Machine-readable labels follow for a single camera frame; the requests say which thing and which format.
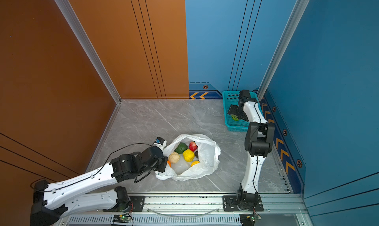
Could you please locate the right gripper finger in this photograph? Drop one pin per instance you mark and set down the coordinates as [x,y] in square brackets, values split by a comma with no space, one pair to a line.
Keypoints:
[242,116]
[233,110]

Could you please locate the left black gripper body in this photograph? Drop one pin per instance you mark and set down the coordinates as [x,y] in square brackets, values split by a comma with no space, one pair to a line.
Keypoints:
[161,166]

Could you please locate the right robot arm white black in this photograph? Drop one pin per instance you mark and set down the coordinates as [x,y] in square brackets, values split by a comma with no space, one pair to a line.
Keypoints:
[258,144]

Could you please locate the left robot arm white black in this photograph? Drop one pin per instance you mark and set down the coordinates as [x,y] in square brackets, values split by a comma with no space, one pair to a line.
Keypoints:
[53,201]

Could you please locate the beige round fruit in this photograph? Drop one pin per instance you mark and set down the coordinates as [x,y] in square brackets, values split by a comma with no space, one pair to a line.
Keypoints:
[174,157]

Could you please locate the green avocado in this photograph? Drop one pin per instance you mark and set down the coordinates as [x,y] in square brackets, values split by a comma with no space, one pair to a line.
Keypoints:
[181,148]

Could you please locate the yellow lemon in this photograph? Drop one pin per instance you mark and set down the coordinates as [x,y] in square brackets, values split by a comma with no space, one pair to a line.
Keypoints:
[188,155]

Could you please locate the red apple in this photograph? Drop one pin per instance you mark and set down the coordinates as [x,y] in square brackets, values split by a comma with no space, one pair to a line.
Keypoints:
[193,146]

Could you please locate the left green circuit board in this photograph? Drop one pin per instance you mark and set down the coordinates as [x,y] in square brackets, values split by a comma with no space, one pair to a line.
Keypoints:
[122,220]

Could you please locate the right circuit board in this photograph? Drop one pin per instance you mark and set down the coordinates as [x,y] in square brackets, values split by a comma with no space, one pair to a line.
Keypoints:
[249,219]

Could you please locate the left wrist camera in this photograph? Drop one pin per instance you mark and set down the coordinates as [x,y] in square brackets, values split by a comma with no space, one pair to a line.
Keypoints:
[160,142]

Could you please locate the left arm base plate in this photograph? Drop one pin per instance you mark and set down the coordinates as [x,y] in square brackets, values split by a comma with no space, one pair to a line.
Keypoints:
[135,203]

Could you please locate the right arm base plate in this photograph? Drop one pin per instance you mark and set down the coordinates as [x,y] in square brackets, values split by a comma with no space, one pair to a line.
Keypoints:
[231,204]

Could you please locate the aluminium mounting rail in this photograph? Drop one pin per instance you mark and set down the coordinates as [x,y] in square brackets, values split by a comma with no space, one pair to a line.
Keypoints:
[200,209]

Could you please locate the right aluminium corner post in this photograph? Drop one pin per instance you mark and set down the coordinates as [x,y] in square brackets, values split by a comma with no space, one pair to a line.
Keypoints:
[288,32]

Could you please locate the aluminium corner post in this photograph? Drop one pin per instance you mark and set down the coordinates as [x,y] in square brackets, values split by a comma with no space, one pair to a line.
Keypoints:
[73,21]
[288,32]

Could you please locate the left aluminium corner post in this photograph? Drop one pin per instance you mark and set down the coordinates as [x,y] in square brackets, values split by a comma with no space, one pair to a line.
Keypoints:
[73,21]

